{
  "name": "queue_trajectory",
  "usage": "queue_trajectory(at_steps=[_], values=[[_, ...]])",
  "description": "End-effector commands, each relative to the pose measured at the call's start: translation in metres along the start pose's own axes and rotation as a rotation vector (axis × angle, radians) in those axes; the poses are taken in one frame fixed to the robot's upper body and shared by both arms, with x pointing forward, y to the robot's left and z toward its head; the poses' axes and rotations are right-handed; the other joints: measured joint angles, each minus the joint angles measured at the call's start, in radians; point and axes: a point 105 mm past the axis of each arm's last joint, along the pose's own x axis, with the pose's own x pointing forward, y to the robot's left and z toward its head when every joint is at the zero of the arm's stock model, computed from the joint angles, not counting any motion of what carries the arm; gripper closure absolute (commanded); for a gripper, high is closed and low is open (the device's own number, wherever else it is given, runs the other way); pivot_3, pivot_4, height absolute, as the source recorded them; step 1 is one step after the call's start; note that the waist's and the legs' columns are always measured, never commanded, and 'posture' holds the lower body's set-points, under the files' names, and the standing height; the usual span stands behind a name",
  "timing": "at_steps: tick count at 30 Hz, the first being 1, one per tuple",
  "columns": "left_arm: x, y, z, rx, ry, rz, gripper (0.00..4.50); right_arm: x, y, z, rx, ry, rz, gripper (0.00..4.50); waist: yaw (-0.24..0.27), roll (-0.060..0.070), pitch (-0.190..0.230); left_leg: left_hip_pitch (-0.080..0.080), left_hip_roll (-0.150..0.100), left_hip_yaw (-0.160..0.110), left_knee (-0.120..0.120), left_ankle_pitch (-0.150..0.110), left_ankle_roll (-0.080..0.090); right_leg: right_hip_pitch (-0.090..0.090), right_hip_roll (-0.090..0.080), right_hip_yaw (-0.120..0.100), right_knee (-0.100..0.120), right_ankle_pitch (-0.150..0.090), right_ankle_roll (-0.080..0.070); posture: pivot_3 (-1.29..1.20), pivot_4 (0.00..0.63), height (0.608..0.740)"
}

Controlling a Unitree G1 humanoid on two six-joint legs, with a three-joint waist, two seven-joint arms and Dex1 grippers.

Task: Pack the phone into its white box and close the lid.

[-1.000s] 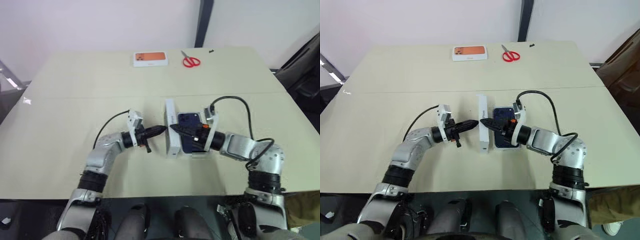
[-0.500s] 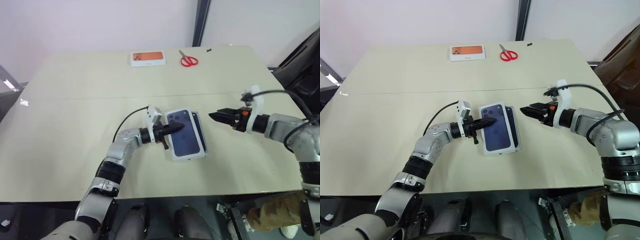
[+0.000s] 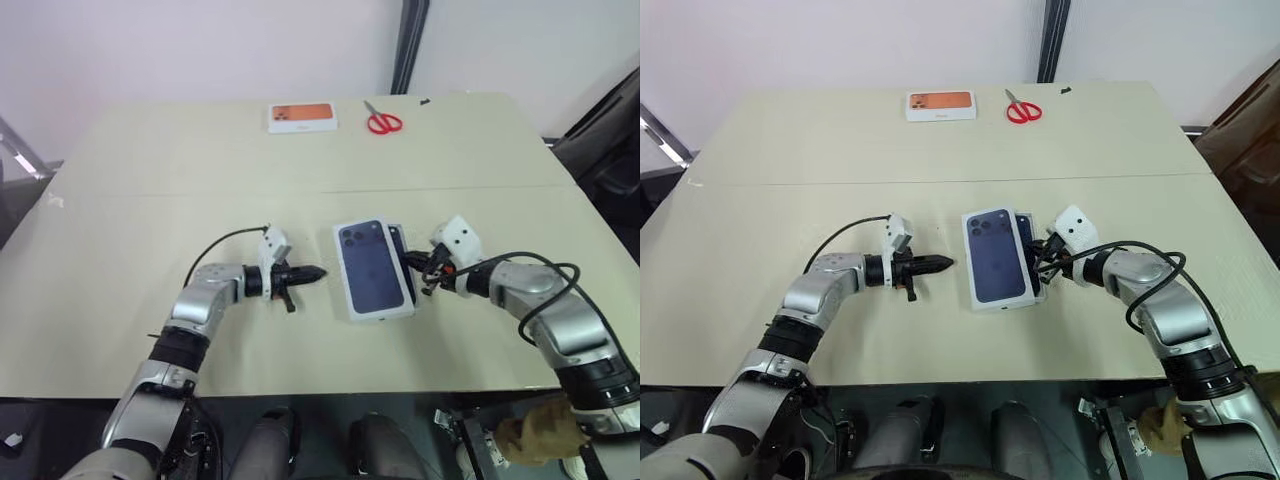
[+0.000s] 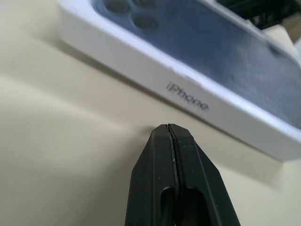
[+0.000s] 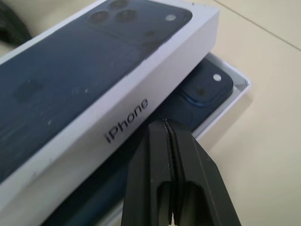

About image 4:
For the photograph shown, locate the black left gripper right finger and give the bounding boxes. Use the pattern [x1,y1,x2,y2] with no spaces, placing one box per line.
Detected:
[168,123,242,226]

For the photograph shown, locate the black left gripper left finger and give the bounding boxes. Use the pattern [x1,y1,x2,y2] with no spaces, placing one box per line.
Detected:
[126,124,180,226]

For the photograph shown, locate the white iPhone box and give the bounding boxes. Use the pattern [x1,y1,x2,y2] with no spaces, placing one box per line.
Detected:
[60,0,301,162]

